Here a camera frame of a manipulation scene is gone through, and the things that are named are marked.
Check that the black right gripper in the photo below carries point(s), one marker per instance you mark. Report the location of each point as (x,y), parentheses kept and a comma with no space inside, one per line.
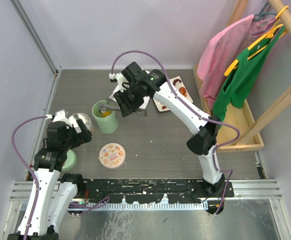
(125,107)

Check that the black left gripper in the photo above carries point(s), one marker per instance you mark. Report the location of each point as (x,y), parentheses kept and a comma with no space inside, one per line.
(84,136)

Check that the round silver tin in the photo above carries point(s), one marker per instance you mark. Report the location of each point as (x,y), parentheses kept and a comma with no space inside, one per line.
(81,122)

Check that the yellow corn piece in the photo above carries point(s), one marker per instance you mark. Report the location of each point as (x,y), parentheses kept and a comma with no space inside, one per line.
(106,114)

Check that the tall green canister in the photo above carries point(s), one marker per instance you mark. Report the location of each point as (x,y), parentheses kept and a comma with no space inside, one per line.
(108,124)

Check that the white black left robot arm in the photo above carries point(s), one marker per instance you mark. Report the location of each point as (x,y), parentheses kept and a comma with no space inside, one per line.
(52,194)

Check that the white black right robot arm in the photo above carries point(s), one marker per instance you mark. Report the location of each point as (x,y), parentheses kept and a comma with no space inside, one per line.
(200,124)

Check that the white folded cloth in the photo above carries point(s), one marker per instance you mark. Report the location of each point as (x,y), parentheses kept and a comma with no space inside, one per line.
(146,99)

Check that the green canister lid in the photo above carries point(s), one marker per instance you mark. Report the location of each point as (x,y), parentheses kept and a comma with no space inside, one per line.
(68,161)

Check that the round bakery tin lid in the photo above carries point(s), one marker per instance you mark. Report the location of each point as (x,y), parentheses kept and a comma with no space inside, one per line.
(112,155)

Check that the white square plate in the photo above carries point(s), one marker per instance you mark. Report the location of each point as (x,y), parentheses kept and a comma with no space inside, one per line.
(185,87)

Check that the orange food pieces pile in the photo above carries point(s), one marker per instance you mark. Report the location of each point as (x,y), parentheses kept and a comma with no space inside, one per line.
(181,88)

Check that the pink shirt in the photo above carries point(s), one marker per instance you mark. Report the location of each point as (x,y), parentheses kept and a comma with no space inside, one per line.
(222,50)

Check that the wooden clothes rack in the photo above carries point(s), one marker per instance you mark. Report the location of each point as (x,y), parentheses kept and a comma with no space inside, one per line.
(265,118)

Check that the green shirt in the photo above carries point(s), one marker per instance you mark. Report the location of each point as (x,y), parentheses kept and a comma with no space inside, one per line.
(239,83)

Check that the grey hanger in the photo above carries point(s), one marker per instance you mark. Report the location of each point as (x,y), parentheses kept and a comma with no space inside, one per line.
(261,17)

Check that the yellow hanger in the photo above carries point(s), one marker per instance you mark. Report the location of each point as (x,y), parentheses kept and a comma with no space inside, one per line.
(267,35)

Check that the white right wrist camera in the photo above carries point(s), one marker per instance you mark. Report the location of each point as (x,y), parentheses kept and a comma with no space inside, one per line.
(119,79)

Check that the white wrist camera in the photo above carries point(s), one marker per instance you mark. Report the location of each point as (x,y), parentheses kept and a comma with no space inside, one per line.
(59,115)
(119,79)

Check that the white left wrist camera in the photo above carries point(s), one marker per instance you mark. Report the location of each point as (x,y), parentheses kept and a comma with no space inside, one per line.
(59,115)

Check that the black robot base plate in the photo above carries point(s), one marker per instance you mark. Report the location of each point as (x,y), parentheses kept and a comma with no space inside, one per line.
(142,191)

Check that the aluminium rail frame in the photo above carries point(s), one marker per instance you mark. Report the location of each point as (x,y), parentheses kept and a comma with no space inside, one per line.
(237,189)

